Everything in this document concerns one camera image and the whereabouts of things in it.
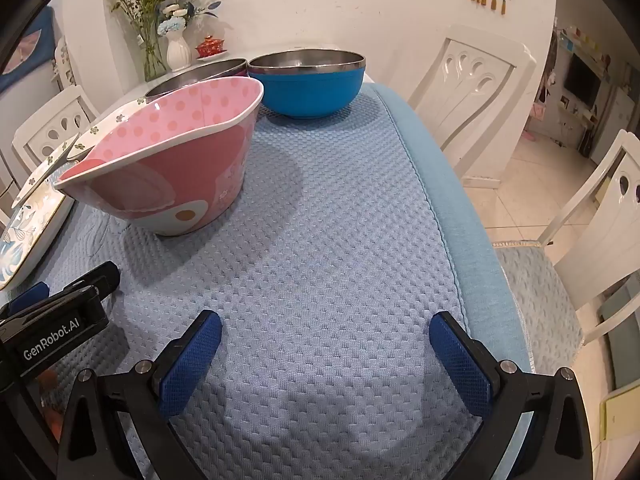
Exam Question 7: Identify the black television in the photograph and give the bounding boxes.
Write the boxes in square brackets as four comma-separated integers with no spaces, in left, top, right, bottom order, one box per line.
[564,54,601,107]

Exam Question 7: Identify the blue fan wall hanging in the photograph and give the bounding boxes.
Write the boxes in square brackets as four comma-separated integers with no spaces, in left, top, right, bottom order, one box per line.
[0,5,58,93]

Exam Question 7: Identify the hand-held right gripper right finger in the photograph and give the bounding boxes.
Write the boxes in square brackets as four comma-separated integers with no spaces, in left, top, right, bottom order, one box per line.
[429,311,598,480]

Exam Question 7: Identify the red lidded teacup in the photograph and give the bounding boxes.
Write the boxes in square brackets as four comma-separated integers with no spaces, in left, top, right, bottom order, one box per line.
[195,35,228,59]

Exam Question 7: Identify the dried flower bunch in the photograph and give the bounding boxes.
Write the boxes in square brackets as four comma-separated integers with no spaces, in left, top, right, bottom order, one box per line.
[105,0,172,61]

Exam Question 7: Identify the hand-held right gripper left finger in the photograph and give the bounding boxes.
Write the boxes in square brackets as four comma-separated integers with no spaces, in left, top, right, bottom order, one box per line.
[57,310,223,480]

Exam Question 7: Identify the blue white artificial flowers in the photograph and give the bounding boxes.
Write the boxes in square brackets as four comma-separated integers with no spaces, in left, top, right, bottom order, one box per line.
[157,0,222,38]

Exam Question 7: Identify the blue textured table mat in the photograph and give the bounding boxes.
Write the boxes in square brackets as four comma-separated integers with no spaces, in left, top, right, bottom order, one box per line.
[0,82,533,480]

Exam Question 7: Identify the blue steel bowl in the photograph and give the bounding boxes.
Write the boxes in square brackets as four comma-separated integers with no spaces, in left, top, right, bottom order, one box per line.
[247,50,367,120]

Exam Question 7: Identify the clear glass vase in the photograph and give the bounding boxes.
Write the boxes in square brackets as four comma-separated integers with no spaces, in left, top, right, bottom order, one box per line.
[143,35,168,82]

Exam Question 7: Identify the pink dotted bowl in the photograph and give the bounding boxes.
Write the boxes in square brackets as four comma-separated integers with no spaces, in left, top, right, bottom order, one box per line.
[52,76,265,237]

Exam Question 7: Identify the white carved chair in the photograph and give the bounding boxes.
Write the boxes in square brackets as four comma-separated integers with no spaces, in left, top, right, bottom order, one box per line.
[492,130,640,391]
[407,24,537,181]
[12,85,101,161]

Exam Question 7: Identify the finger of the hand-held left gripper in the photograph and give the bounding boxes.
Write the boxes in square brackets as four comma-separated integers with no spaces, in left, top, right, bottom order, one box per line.
[7,282,50,316]
[62,261,121,306]

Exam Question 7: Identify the white ribbed vase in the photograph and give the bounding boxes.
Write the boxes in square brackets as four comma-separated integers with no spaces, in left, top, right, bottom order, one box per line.
[166,30,192,72]

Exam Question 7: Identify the yellow flat box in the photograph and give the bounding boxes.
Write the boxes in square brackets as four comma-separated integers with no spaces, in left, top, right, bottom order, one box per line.
[600,385,640,443]

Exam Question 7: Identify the blue floral plate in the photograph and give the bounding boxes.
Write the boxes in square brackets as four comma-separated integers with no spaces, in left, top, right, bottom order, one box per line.
[0,187,76,291]

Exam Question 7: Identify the magenta steel bowl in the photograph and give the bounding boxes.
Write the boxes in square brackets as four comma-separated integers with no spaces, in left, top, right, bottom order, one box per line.
[145,58,249,103]

